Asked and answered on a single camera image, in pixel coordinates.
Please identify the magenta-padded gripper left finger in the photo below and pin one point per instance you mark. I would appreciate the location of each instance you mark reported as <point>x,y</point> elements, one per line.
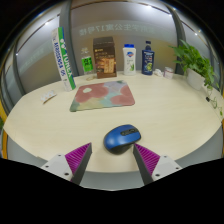
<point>63,165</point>

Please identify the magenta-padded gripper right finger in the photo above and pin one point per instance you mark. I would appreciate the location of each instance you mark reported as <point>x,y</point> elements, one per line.
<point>160,165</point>

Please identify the blue and black computer mouse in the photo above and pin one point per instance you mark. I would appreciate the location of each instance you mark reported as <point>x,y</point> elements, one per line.
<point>120,136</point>

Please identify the floral print mouse pad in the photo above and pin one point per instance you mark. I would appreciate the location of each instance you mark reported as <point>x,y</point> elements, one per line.
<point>101,95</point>

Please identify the small patterned tissue packet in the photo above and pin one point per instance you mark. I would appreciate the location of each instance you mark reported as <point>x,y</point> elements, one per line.
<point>48,96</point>

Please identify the small white jar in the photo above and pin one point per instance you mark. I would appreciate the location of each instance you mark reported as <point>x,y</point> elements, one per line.
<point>168,73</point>

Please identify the small white crumpled object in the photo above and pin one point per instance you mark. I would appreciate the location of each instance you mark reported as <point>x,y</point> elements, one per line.
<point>158,72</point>

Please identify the dark blue shampoo bottle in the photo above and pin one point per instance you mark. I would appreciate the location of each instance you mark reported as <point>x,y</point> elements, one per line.
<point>147,61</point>

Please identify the green and white shuttlecock tube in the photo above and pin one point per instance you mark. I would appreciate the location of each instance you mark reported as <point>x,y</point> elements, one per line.
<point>62,60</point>

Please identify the clear bottle with green label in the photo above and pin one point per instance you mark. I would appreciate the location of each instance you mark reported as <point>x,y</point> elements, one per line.
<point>87,62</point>

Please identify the green plant in white pot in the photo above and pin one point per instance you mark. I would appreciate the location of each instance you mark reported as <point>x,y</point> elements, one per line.
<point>195,65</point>

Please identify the white bottle with blue cap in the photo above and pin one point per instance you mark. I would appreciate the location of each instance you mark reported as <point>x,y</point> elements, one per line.
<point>129,61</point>

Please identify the brown cardboard box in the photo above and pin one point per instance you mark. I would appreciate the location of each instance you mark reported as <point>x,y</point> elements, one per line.
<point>104,58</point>

